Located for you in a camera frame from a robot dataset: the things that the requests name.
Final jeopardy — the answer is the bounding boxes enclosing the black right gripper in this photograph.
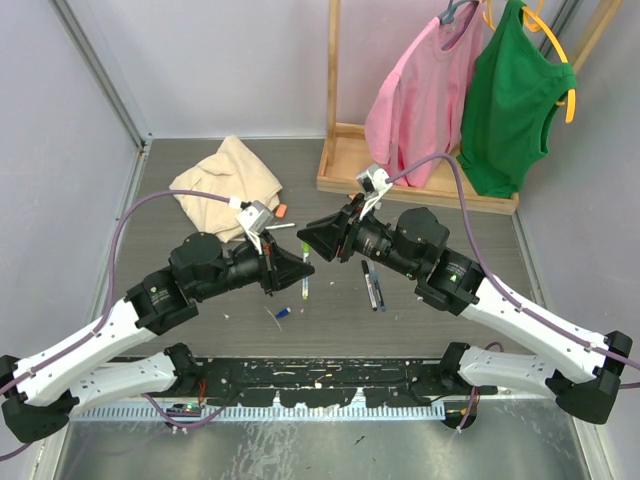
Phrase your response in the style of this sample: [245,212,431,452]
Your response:
[297,191,420,278]

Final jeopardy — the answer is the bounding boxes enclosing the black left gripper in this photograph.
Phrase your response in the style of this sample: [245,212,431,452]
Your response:
[195,228,314,301]

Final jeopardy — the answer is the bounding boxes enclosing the white marker dark green end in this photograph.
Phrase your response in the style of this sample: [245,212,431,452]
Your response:
[266,222,296,231]

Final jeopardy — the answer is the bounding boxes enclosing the blue transparent gel pen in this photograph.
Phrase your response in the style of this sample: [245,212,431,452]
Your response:
[369,262,387,312]

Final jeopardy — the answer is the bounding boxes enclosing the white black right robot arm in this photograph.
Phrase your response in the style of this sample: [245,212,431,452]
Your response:
[297,195,633,425]

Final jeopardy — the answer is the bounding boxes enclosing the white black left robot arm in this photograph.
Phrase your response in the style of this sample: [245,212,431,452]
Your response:
[1,233,315,444]

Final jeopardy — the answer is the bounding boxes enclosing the small blue pen cap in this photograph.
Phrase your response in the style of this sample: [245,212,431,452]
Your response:
[275,308,291,319]

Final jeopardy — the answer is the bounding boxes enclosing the orange highlighter cap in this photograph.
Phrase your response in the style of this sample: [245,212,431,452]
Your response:
[275,204,287,218]

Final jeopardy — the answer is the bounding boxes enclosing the wooden clothes rack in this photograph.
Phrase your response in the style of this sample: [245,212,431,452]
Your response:
[317,1,620,215]

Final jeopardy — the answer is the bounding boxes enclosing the beige cloth bag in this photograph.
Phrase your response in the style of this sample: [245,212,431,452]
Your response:
[169,135,282,243]

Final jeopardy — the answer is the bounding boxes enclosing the pink t-shirt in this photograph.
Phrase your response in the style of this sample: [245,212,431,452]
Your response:
[364,3,484,188]

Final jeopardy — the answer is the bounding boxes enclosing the green tank top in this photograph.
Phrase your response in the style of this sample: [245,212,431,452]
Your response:
[458,1,577,199]

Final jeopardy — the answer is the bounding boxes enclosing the grey clothes hanger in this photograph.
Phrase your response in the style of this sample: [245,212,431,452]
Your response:
[438,0,479,25]

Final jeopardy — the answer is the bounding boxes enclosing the yellow clothes hanger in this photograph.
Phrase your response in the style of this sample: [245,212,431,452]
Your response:
[482,0,578,124]

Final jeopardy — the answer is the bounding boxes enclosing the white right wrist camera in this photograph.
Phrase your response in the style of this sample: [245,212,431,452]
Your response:
[356,164,393,219]

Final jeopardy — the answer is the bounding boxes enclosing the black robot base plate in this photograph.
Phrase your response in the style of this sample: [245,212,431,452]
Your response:
[164,356,481,409]

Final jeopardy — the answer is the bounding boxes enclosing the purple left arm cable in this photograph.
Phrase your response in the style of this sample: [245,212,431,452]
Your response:
[0,189,246,461]

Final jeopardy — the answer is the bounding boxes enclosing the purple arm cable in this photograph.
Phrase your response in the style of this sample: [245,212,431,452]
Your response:
[387,153,640,431]
[0,189,246,461]

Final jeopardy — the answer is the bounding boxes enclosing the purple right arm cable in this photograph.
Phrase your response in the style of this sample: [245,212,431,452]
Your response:
[387,153,640,431]

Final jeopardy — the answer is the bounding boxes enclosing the aluminium frame rail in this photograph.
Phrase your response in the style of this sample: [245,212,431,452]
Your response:
[47,0,154,151]

